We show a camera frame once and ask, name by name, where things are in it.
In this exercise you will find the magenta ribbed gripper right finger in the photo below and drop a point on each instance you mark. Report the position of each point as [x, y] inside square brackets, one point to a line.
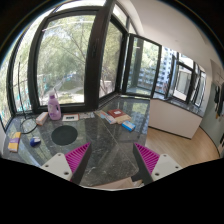
[153, 166]

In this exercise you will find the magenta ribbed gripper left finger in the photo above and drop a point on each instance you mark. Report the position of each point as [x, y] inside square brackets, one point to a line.
[70, 166]

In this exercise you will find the round black mouse pad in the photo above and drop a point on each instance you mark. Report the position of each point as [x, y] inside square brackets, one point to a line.
[64, 135]

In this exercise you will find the blue and white mouse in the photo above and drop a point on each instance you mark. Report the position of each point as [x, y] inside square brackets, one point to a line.
[34, 141]

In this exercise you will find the blue and white box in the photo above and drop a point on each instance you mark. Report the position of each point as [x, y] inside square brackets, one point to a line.
[128, 125]

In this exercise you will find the white card with dark label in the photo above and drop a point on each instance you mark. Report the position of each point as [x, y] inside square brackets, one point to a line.
[70, 117]

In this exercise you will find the tan flat box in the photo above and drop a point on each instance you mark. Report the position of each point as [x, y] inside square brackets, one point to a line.
[122, 119]

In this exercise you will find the white low cabinet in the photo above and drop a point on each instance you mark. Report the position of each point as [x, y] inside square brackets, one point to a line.
[172, 118]

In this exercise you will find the purple detergent bottle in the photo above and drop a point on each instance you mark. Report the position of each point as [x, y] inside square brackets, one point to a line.
[54, 109]

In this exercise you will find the small beige box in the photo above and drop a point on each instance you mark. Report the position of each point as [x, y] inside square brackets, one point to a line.
[40, 120]

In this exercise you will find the yellow and purple box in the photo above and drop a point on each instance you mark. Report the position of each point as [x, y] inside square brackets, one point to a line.
[14, 142]

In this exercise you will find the red book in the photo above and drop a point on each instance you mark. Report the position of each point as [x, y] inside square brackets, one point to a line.
[115, 113]

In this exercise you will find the dark clothes hanging on wall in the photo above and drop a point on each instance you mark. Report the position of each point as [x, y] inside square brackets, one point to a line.
[219, 99]

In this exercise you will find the black window frame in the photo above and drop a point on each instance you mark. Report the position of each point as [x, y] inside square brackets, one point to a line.
[95, 50]

